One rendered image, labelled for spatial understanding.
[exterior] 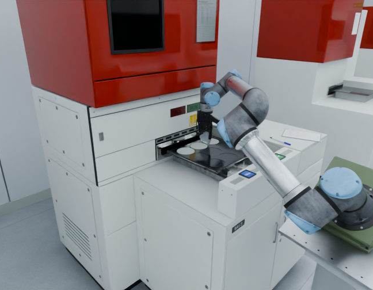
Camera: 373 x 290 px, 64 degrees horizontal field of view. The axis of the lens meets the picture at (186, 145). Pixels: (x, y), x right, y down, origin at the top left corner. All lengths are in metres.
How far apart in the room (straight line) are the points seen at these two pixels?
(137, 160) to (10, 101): 1.50
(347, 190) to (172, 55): 1.00
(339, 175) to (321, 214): 0.14
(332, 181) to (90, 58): 1.02
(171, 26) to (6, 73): 1.62
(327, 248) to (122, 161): 0.99
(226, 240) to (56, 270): 1.41
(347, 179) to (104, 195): 1.08
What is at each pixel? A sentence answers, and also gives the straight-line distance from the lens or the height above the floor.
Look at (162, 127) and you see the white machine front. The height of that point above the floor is 1.03.
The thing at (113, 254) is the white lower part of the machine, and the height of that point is 0.38.
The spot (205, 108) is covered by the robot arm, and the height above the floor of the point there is 1.13.
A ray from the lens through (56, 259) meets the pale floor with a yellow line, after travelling 2.47.
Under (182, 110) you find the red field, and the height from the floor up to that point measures 1.10.
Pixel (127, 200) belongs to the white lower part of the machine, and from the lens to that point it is 1.68.
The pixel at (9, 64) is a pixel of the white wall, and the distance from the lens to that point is 2.80.
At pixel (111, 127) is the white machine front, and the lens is 1.47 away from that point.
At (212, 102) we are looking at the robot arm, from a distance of 1.53.
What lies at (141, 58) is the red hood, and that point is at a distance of 1.45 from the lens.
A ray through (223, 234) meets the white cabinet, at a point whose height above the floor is 0.78.
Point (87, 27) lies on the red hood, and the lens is 1.31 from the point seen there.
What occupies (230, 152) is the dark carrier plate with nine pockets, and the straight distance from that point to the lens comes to 1.69.
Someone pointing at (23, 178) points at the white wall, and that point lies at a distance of 3.05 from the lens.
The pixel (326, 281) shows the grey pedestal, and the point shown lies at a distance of 1.45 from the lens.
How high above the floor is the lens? 1.56
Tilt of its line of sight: 22 degrees down
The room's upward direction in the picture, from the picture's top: straight up
